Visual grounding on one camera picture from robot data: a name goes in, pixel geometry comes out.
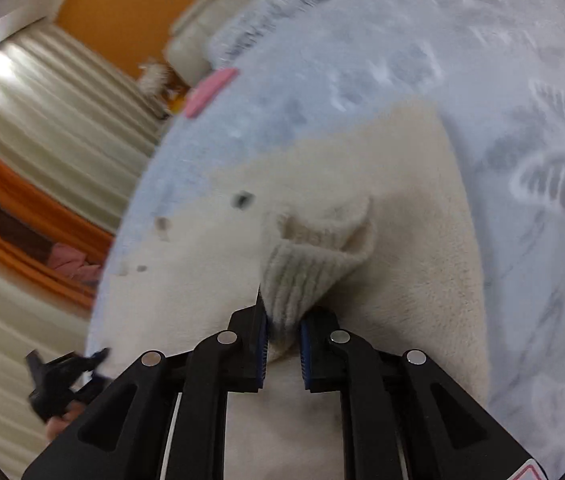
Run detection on beige padded headboard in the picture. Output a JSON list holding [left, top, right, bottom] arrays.
[[164, 0, 286, 87]]

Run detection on cream pleated curtain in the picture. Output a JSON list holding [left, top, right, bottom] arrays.
[[0, 247, 94, 443], [0, 24, 164, 233]]

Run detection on person's left hand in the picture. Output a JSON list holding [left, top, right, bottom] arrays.
[[45, 406, 84, 444]]

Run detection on beige knitted blanket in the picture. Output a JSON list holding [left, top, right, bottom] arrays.
[[93, 97, 494, 480]]

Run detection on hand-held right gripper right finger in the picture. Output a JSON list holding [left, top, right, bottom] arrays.
[[299, 309, 549, 480]]

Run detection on white feather table lamp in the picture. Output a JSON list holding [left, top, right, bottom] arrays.
[[138, 58, 171, 97]]

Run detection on beige nightstand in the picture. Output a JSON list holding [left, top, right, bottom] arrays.
[[160, 81, 198, 119]]

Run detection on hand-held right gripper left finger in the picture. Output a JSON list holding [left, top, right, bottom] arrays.
[[21, 294, 269, 480]]

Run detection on pink cloth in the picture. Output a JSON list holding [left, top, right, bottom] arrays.
[[49, 241, 104, 289]]

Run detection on orange curtain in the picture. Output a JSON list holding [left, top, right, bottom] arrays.
[[0, 129, 114, 312]]

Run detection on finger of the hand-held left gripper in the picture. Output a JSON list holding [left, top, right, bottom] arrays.
[[60, 347, 111, 377], [24, 351, 52, 386]]

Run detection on pink small pillow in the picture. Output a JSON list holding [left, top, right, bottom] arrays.
[[183, 67, 239, 120]]

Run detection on grey butterfly print blanket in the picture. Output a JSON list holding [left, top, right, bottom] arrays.
[[85, 0, 565, 480]]

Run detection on grey floral pillow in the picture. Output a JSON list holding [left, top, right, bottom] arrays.
[[207, 0, 323, 70]]

